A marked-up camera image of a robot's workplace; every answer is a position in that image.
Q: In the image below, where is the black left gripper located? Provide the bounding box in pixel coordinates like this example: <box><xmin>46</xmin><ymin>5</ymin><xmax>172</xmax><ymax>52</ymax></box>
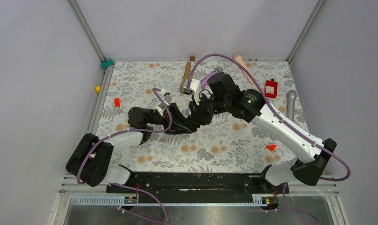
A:
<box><xmin>146</xmin><ymin>103</ymin><xmax>194</xmax><ymax>135</ymax></box>

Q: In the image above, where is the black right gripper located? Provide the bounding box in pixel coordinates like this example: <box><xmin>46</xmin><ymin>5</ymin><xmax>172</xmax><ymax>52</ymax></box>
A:
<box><xmin>188</xmin><ymin>92</ymin><xmax>229</xmax><ymax>127</ymax></box>

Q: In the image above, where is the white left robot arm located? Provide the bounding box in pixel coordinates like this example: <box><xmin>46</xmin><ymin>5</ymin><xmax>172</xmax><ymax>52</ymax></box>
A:
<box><xmin>66</xmin><ymin>103</ymin><xmax>191</xmax><ymax>193</ymax></box>

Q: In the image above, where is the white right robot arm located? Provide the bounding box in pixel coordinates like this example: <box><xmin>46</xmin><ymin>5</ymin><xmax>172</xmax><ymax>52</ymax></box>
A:
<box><xmin>187</xmin><ymin>72</ymin><xmax>337</xmax><ymax>193</ymax></box>

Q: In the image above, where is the purple glitter microphone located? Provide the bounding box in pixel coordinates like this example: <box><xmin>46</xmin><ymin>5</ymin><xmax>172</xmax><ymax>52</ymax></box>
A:
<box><xmin>200</xmin><ymin>67</ymin><xmax>223</xmax><ymax>89</ymax></box>

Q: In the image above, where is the floral table mat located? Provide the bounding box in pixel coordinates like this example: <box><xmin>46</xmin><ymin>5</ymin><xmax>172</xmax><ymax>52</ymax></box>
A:
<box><xmin>96</xmin><ymin>61</ymin><xmax>295</xmax><ymax>173</ymax></box>

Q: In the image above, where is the gold microphone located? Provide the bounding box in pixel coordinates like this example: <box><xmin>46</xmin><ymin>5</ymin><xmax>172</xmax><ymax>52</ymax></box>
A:
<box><xmin>180</xmin><ymin>61</ymin><xmax>191</xmax><ymax>93</ymax></box>

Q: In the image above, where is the small red block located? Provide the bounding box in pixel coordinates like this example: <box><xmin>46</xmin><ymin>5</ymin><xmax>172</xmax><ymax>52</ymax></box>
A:
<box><xmin>114</xmin><ymin>98</ymin><xmax>121</xmax><ymax>107</ymax></box>

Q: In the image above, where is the pink microphone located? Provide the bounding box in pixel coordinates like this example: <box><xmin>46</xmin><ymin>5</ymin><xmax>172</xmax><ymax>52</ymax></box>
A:
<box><xmin>233</xmin><ymin>53</ymin><xmax>255</xmax><ymax>85</ymax></box>

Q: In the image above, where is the red box with label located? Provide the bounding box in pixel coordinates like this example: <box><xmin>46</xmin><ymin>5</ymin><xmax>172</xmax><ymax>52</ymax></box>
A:
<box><xmin>264</xmin><ymin>78</ymin><xmax>278</xmax><ymax>99</ymax></box>

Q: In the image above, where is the red triangle block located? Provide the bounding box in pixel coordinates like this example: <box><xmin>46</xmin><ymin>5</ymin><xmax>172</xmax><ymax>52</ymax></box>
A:
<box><xmin>266</xmin><ymin>144</ymin><xmax>277</xmax><ymax>152</ymax></box>

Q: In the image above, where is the silver grey microphone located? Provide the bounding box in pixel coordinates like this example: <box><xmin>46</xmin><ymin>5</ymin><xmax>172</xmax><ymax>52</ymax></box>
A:
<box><xmin>286</xmin><ymin>90</ymin><xmax>297</xmax><ymax>121</ymax></box>

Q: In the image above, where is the teal corner clamp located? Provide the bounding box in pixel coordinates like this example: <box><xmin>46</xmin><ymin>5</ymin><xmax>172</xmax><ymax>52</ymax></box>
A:
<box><xmin>100</xmin><ymin>59</ymin><xmax>114</xmax><ymax>69</ymax></box>

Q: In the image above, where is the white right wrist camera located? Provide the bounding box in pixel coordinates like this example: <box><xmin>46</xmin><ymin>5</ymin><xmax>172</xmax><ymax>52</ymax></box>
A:
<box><xmin>182</xmin><ymin>79</ymin><xmax>202</xmax><ymax>105</ymax></box>

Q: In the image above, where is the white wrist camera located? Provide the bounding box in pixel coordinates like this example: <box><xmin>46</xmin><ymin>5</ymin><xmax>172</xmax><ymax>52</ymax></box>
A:
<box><xmin>155</xmin><ymin>89</ymin><xmax>172</xmax><ymax>116</ymax></box>
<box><xmin>182</xmin><ymin>79</ymin><xmax>202</xmax><ymax>105</ymax></box>

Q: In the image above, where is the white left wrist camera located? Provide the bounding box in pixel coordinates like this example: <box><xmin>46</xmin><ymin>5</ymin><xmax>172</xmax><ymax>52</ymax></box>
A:
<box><xmin>155</xmin><ymin>89</ymin><xmax>172</xmax><ymax>116</ymax></box>

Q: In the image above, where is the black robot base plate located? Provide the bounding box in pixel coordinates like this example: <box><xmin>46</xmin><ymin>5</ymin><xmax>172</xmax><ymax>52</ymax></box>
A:
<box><xmin>106</xmin><ymin>172</ymin><xmax>289</xmax><ymax>203</ymax></box>

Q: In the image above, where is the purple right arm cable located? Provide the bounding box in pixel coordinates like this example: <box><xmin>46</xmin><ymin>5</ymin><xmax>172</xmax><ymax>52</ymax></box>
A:
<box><xmin>188</xmin><ymin>53</ymin><xmax>352</xmax><ymax>224</ymax></box>

